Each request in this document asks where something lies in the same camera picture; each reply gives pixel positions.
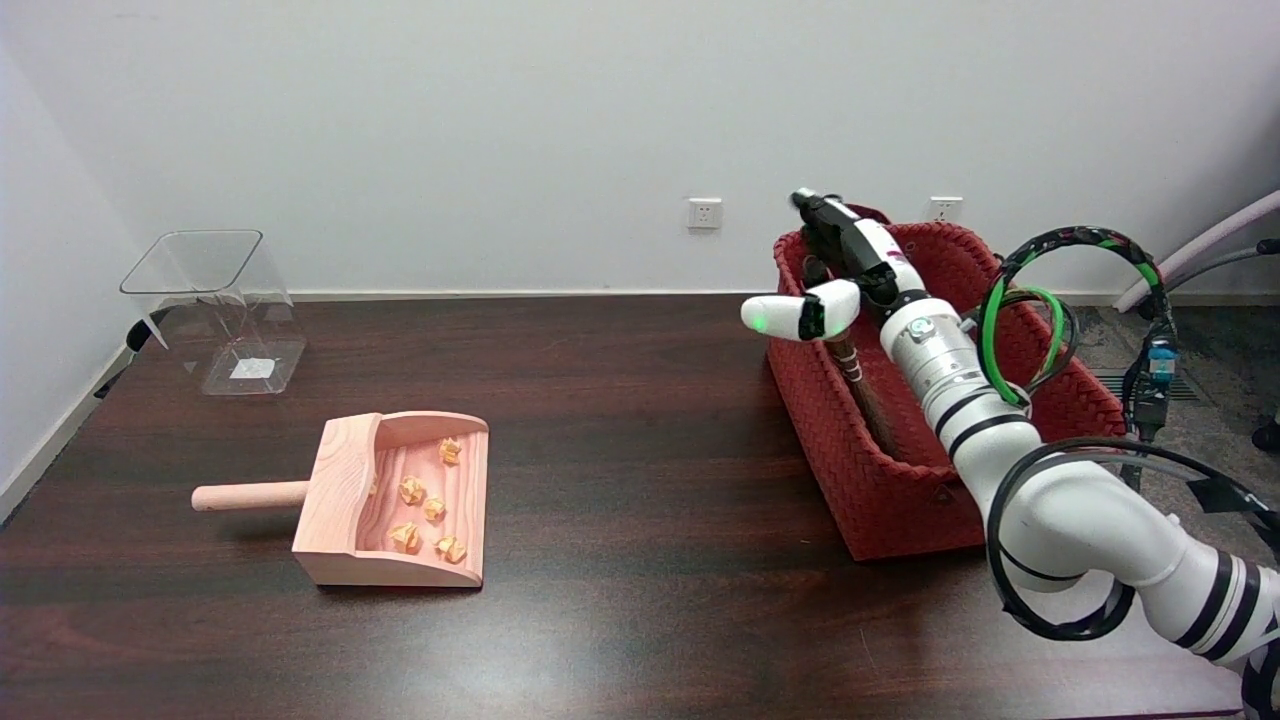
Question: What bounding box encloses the blue lit cable adapter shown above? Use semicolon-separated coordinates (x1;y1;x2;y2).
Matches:
1140;338;1179;423

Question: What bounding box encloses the wooden dustpan with handle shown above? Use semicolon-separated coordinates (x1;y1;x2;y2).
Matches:
191;411;490;588

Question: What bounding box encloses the clear plastic container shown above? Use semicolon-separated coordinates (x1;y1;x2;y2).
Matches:
119;229;308;397

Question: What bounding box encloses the brown bristle hand broom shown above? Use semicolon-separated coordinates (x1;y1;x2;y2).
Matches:
803;256;903;463

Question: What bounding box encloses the grey office chair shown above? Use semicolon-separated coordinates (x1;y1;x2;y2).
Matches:
1112;190;1280;453

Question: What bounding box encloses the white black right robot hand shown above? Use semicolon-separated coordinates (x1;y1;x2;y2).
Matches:
740;187;931;344

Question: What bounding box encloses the black braided cable loop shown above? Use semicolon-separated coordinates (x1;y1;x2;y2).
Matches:
976;226;1183;471

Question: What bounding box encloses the metal floor vent grille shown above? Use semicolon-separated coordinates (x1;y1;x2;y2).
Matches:
1090;368;1214;406

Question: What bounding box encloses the green cable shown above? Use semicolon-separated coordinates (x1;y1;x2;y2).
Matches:
982;285;1067;409

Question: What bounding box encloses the black smooth cable loop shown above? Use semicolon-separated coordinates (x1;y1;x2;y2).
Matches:
985;436;1280;642

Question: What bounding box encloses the red woven storage basket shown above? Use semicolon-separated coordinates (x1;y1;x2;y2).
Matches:
766;205;1129;563

